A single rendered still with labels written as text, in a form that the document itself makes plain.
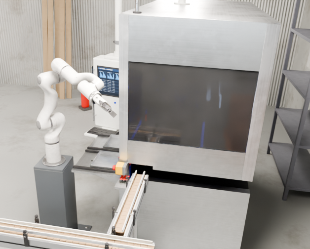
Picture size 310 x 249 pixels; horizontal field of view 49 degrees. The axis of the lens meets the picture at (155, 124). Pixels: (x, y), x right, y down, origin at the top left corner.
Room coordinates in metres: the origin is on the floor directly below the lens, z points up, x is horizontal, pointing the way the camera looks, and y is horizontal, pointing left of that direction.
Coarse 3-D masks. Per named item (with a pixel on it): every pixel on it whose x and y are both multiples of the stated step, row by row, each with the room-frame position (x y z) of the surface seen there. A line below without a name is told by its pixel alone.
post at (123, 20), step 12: (120, 24) 2.25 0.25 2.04; (120, 36) 2.25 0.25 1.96; (120, 48) 2.25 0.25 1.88; (120, 60) 2.25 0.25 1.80; (120, 72) 2.25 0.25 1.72; (120, 84) 2.25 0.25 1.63; (120, 96) 2.25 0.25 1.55; (120, 108) 2.25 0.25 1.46; (120, 120) 2.25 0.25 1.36; (120, 132) 2.25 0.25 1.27; (120, 144) 2.25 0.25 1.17; (120, 156) 2.25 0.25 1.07; (120, 192) 2.25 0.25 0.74
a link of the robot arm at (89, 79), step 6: (66, 66) 2.28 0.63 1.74; (60, 72) 2.27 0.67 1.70; (66, 72) 2.23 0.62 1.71; (72, 72) 2.23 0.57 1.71; (66, 78) 2.22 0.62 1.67; (72, 78) 2.19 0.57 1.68; (78, 78) 2.20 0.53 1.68; (84, 78) 2.21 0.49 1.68; (90, 78) 2.20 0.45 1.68; (96, 78) 2.17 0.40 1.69; (72, 84) 2.21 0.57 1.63; (96, 84) 2.13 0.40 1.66; (102, 84) 2.15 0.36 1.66
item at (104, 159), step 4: (100, 152) 2.61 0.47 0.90; (104, 152) 2.60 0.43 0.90; (108, 152) 2.60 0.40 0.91; (112, 152) 2.59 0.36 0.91; (116, 152) 2.59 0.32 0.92; (96, 156) 2.50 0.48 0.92; (100, 156) 2.56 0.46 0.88; (104, 156) 2.57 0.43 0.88; (108, 156) 2.57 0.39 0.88; (112, 156) 2.57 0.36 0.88; (116, 156) 2.58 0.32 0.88; (96, 160) 2.49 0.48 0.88; (100, 160) 2.50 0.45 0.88; (104, 160) 2.50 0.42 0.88; (108, 160) 2.50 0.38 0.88; (112, 160) 2.50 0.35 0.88; (116, 160) 2.51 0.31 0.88; (92, 164) 2.40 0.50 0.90; (96, 164) 2.43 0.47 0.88; (100, 164) 2.43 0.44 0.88; (104, 164) 2.43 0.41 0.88; (108, 164) 2.44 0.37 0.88; (112, 164) 2.44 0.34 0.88; (104, 168) 2.34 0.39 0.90; (108, 168) 2.33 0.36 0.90; (112, 168) 2.33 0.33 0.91
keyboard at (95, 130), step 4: (92, 128) 3.24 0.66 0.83; (96, 128) 3.25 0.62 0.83; (100, 128) 3.25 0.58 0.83; (88, 132) 3.17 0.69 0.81; (92, 132) 3.17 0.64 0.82; (96, 132) 3.16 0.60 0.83; (100, 132) 3.15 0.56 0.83; (104, 132) 3.16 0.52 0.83; (108, 132) 3.16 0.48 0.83; (112, 132) 3.17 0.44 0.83; (116, 132) 3.17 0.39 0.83
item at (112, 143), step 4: (112, 136) 2.94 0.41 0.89; (116, 136) 2.94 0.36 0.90; (108, 140) 2.84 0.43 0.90; (112, 140) 2.88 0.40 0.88; (116, 140) 2.88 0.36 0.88; (104, 144) 2.73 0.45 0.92; (108, 144) 2.79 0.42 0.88; (112, 144) 2.80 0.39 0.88; (116, 144) 2.80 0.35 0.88; (108, 148) 2.68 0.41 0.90; (112, 148) 2.68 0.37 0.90; (116, 148) 2.67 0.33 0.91
